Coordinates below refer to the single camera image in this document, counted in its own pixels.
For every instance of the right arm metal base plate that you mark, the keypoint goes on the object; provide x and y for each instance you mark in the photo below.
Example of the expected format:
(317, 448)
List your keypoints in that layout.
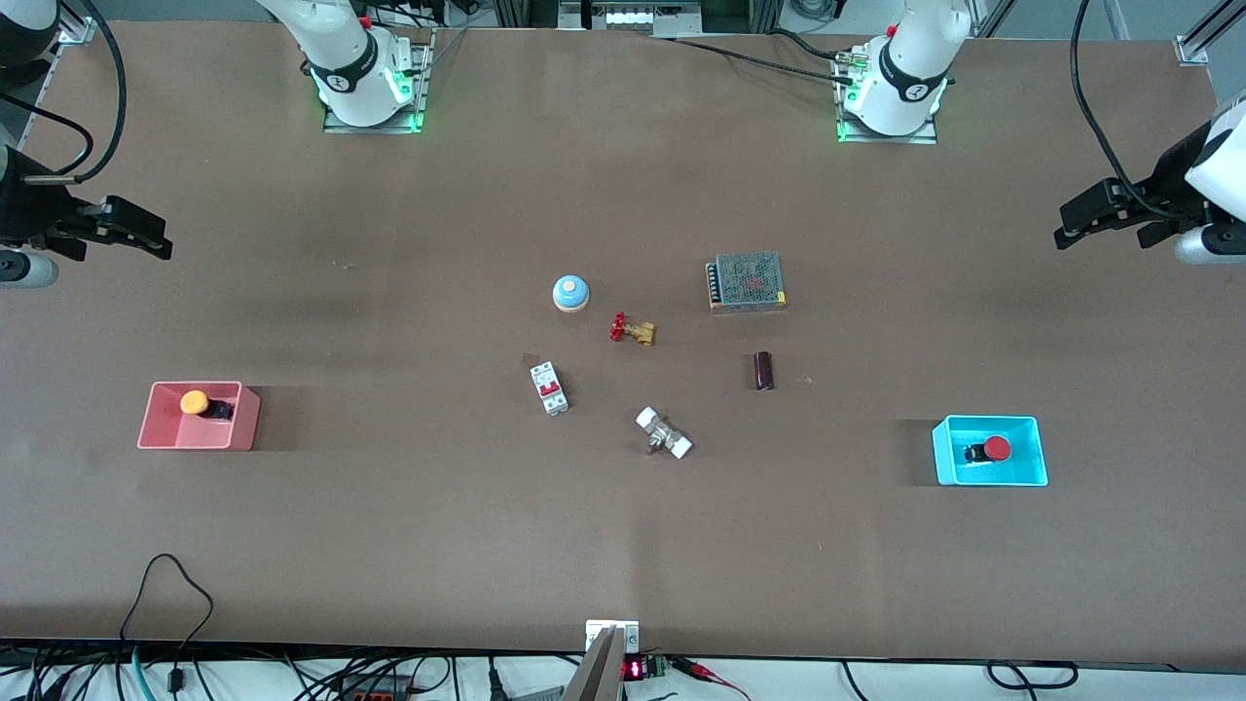
(370, 128)

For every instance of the metal mesh power supply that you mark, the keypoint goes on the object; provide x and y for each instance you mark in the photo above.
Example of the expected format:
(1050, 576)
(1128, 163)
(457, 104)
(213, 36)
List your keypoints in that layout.
(748, 280)

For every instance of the red LED display module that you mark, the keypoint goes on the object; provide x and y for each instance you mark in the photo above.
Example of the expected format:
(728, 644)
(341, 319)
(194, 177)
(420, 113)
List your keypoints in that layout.
(634, 670)

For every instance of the blue white dome button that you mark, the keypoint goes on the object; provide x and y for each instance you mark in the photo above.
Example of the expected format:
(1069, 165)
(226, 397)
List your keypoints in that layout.
(570, 292)

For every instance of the dark brown cylindrical capacitor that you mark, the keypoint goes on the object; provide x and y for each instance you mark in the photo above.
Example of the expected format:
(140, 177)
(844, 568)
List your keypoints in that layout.
(764, 371)

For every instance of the white circuit breaker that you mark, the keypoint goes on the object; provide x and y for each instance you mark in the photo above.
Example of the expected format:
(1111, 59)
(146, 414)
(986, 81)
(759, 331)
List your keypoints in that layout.
(550, 387)

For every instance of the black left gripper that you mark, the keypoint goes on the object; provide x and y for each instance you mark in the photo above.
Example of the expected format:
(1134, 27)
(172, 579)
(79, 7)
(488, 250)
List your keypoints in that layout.
(1164, 181)

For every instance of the red push button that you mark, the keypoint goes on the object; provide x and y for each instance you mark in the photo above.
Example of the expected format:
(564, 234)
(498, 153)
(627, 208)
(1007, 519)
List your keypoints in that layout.
(997, 448)

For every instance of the metal valve white ends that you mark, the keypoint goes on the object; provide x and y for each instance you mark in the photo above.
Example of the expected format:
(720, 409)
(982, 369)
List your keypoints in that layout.
(650, 421)

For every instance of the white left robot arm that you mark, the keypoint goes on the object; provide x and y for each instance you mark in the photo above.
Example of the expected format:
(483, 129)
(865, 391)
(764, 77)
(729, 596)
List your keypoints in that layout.
(905, 88)

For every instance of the aluminium frame profile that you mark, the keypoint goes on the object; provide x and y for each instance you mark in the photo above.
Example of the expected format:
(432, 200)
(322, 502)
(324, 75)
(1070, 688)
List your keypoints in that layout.
(1192, 49)
(39, 97)

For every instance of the metal control device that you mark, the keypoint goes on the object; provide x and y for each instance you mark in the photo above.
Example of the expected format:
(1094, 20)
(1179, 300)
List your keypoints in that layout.
(633, 18)

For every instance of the pink plastic box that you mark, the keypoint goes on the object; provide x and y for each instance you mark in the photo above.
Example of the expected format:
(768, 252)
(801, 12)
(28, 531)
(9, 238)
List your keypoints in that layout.
(209, 433)

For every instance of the aluminium camera mount bar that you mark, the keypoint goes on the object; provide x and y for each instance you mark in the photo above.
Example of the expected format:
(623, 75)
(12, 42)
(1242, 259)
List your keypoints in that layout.
(596, 672)

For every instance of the white mounting bracket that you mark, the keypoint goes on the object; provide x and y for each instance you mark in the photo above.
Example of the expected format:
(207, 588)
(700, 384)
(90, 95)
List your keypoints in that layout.
(631, 638)

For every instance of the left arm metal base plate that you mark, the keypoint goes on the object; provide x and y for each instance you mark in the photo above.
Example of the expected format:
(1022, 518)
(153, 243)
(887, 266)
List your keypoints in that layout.
(886, 139)

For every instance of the yellow push button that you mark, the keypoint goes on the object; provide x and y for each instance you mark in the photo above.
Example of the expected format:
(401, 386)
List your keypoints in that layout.
(194, 400)

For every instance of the cyan plastic box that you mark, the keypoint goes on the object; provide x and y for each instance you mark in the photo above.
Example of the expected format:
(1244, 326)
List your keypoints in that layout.
(1022, 467)

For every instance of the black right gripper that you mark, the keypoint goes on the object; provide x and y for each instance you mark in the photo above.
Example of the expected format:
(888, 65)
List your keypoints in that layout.
(21, 208)

